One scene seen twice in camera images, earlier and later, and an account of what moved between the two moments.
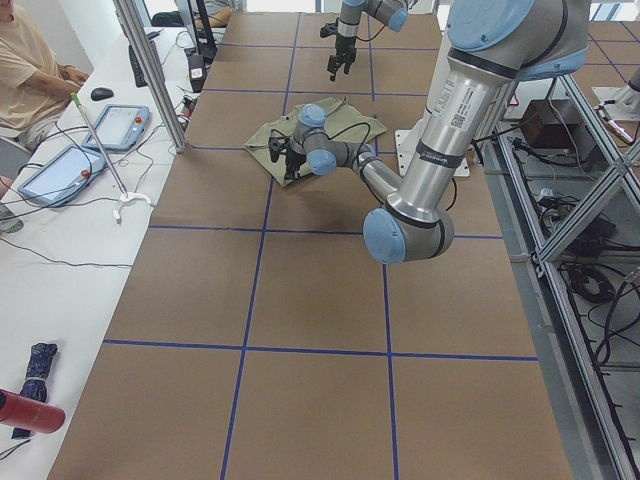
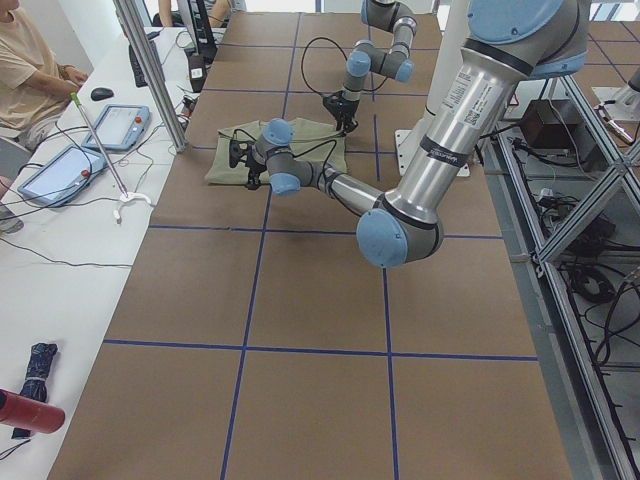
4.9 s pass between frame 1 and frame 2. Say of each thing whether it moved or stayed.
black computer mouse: stayed
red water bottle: stayed
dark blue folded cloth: stayed
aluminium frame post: stayed
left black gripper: moved
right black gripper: moved
